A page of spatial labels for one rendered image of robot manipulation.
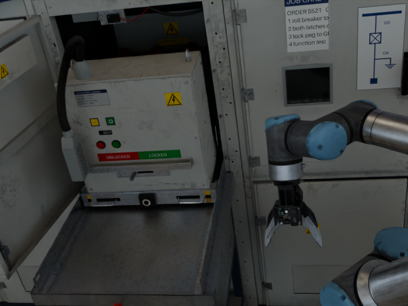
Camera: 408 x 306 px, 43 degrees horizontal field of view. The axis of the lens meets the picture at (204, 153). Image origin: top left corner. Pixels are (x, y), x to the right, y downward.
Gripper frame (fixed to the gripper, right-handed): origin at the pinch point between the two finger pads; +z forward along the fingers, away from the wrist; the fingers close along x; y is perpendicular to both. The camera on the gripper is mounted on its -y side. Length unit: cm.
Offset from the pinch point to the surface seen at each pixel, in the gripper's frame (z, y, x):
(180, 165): -16, -37, -43
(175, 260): 12.9, -19.3, -42.9
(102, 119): -36, -32, -69
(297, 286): 58, -93, -13
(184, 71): -50, -33, -36
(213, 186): -5, -48, -35
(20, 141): -31, -22, -97
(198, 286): 16.9, -8.9, -32.3
